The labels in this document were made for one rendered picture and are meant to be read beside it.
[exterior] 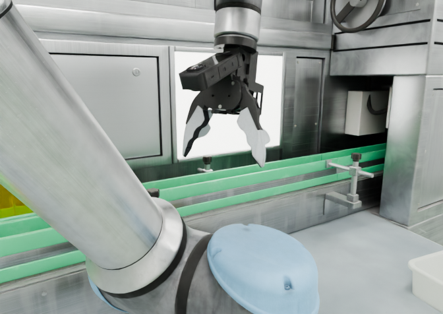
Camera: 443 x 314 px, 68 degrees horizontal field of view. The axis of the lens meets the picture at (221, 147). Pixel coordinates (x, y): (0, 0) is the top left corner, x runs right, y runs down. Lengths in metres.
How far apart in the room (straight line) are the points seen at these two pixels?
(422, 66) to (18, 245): 1.13
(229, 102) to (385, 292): 0.59
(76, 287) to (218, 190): 0.40
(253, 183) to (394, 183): 0.52
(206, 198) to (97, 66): 0.44
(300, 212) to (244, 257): 0.76
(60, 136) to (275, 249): 0.24
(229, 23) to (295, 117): 0.80
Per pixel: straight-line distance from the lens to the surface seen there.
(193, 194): 0.86
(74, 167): 0.27
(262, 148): 0.50
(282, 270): 0.34
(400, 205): 1.27
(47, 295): 0.72
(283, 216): 1.05
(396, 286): 0.94
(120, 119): 0.93
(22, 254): 0.70
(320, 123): 1.39
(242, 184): 0.93
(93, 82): 0.91
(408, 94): 1.21
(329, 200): 1.17
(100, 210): 0.30
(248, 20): 0.55
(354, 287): 0.90
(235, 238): 0.37
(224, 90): 0.53
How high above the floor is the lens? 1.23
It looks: 12 degrees down
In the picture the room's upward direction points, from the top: straight up
